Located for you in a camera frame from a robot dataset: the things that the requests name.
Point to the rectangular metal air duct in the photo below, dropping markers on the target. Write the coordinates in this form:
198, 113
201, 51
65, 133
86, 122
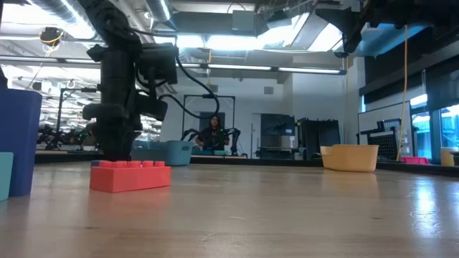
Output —
380, 43

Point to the blue plastic bin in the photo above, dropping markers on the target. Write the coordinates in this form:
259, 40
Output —
175, 154

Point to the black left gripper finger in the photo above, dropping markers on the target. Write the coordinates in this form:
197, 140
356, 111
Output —
129, 130
111, 139

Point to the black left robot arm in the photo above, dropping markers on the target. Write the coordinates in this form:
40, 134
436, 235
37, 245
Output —
114, 71

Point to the black cabinet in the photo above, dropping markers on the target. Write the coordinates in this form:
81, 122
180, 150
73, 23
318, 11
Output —
319, 138

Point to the yellow cylinder roll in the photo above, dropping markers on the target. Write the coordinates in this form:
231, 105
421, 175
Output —
446, 157

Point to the long white light bar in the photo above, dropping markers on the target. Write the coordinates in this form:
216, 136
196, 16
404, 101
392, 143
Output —
236, 67

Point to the red plastic bin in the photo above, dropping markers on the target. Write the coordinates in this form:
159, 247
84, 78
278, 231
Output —
414, 160

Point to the thin black robot arm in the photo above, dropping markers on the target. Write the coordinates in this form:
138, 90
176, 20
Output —
188, 133

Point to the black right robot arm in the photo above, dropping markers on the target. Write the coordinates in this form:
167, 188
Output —
412, 10

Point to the black gantry frame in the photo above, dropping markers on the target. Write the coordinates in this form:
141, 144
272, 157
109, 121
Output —
59, 118
209, 96

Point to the black robot workstation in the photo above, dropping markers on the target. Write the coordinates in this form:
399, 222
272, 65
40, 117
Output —
71, 138

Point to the orange toy brick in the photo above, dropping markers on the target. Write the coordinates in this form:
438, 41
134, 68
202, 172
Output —
129, 179

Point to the black pegboard cart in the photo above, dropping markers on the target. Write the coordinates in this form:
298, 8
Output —
389, 145

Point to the black aluminium table frame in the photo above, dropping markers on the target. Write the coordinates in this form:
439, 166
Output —
251, 162

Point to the person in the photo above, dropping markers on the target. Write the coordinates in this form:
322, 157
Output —
213, 138

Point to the purple rectangular block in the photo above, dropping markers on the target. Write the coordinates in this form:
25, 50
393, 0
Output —
95, 163
21, 143

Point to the square grey vent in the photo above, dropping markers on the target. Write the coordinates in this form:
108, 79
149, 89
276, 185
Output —
213, 89
268, 90

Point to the yellow plastic bin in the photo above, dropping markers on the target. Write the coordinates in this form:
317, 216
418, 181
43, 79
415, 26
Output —
349, 159

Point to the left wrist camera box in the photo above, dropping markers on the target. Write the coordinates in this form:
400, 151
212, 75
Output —
152, 107

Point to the black equipment cart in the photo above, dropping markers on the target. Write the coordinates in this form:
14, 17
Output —
278, 152

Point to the whiteboard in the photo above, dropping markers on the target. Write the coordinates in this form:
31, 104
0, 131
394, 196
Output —
380, 113

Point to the black screen panel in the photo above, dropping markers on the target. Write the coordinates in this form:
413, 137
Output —
278, 123

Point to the grey metal box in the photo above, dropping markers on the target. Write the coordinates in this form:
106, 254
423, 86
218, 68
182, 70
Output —
244, 20

